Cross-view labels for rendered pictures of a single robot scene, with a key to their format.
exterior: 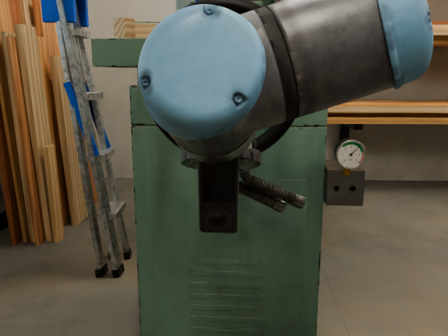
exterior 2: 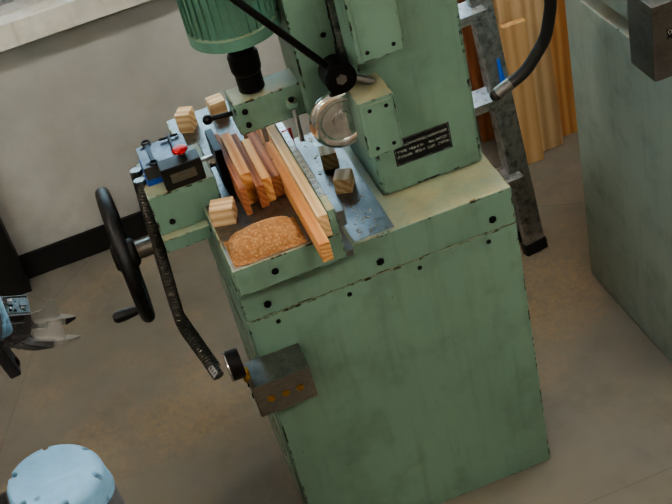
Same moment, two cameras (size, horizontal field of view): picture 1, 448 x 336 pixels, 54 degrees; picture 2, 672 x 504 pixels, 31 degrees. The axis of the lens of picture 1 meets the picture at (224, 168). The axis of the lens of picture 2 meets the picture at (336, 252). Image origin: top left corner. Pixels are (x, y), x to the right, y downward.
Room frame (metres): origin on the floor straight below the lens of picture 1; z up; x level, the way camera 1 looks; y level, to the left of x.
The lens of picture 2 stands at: (0.76, -2.06, 2.22)
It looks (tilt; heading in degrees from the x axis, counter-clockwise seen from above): 37 degrees down; 78
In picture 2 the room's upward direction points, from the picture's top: 15 degrees counter-clockwise
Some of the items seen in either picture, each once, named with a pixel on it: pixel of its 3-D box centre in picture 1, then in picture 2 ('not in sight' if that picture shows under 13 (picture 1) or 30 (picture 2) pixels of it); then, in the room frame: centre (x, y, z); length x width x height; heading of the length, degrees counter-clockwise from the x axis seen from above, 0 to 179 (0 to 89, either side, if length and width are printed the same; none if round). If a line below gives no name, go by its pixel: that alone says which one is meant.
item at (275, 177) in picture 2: not in sight; (261, 155); (1.12, -0.02, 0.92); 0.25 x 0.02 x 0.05; 87
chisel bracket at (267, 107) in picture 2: not in sight; (267, 105); (1.16, -0.02, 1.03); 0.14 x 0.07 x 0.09; 177
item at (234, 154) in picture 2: not in sight; (238, 167); (1.06, -0.05, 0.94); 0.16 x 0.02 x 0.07; 87
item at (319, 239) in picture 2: not in sight; (284, 177); (1.13, -0.12, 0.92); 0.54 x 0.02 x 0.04; 87
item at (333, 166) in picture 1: (341, 181); (279, 380); (0.98, -0.27, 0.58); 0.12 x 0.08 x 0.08; 177
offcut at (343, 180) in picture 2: not in sight; (343, 180); (1.26, -0.05, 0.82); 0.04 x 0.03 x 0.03; 60
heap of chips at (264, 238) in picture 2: not in sight; (262, 234); (1.04, -0.26, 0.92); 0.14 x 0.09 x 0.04; 177
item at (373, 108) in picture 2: not in sight; (373, 115); (1.31, -0.18, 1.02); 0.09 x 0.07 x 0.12; 87
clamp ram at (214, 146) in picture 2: not in sight; (204, 163); (1.01, -0.01, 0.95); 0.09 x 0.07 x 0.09; 87
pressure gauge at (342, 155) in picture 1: (349, 157); (237, 367); (0.91, -0.27, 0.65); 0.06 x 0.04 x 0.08; 87
